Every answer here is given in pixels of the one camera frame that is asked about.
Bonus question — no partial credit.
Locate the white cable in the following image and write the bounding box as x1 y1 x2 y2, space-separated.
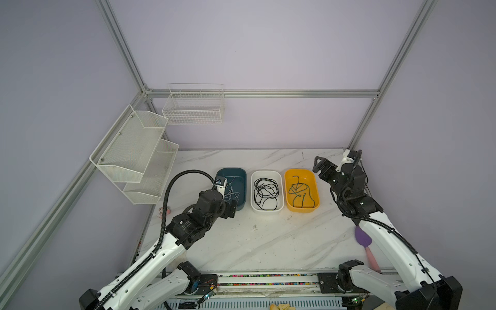
223 176 242 202

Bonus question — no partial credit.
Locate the black cable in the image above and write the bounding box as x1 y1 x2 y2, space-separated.
253 177 280 211

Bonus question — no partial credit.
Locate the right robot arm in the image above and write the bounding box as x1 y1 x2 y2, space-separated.
313 150 463 309

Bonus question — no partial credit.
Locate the teal plastic bin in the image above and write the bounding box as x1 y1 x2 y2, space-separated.
216 167 247 211

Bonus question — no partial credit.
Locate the yellow plastic bin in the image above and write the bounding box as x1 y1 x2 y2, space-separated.
284 169 320 213

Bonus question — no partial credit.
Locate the white plastic bin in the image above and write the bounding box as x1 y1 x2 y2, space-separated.
249 170 285 214

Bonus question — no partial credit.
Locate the purple pink spatula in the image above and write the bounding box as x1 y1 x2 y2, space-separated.
355 226 382 273

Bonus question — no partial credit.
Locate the pink toy figure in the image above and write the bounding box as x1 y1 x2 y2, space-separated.
158 207 171 219

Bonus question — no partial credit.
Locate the white mesh two-tier shelf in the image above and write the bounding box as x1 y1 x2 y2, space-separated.
89 106 179 205

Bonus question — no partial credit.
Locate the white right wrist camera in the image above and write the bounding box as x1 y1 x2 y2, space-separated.
336 149 356 172

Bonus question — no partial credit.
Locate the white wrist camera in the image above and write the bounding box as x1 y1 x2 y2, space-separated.
214 176 227 196
336 149 356 172

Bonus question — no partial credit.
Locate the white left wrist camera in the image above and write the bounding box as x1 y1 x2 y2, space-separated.
214 176 227 196

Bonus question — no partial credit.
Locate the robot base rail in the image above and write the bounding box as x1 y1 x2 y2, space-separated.
153 271 370 309

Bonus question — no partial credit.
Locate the white wire basket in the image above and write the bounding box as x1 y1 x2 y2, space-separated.
162 83 225 125

